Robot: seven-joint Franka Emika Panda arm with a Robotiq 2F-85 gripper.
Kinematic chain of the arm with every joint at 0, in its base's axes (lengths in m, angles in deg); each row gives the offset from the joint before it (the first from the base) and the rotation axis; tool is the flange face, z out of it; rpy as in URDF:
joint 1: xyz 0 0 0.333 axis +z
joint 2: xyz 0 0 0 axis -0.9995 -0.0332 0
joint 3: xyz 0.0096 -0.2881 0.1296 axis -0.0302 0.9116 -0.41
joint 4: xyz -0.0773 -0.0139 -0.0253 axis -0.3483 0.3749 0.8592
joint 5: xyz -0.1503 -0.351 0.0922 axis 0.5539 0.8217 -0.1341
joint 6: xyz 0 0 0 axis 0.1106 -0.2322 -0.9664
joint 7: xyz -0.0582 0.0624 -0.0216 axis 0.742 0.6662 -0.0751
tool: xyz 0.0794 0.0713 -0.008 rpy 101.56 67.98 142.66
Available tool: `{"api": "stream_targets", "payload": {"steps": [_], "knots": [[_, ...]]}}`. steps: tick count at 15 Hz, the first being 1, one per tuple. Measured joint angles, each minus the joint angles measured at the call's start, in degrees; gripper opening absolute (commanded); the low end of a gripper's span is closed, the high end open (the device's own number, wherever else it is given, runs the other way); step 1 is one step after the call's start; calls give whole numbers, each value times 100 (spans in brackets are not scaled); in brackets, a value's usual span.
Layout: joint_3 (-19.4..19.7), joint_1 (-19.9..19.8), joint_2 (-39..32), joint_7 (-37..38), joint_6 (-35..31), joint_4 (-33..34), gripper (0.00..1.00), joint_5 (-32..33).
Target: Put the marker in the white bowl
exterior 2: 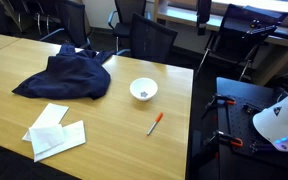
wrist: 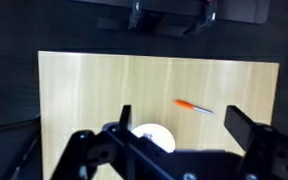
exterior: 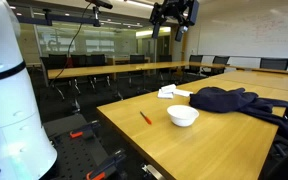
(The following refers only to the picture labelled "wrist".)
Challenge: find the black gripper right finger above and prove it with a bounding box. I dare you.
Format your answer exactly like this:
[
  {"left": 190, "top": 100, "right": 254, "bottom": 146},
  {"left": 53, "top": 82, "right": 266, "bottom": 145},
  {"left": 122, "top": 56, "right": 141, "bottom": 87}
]
[{"left": 223, "top": 105, "right": 257, "bottom": 154}]

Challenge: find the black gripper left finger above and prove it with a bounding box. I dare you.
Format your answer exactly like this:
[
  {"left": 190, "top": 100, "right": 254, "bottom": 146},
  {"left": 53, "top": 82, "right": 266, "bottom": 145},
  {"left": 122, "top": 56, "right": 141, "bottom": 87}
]
[{"left": 118, "top": 104, "right": 133, "bottom": 132}]

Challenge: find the orange and grey marker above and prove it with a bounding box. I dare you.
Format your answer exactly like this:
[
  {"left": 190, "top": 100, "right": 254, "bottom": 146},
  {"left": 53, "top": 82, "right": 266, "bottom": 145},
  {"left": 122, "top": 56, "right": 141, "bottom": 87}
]
[{"left": 173, "top": 99, "right": 215, "bottom": 116}]

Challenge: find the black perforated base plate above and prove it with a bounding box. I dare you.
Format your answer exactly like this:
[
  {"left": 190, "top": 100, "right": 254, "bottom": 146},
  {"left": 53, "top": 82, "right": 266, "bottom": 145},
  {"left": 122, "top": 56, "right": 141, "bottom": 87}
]
[{"left": 73, "top": 0, "right": 272, "bottom": 25}]

